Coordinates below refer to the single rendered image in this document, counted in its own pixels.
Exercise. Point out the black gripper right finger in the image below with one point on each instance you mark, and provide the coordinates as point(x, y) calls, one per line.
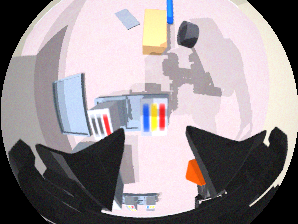
point(219, 158)

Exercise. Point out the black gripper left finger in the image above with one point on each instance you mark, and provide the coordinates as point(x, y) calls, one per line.
point(95, 168)

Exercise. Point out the blue rod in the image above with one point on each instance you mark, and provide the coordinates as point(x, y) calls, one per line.
point(170, 11)

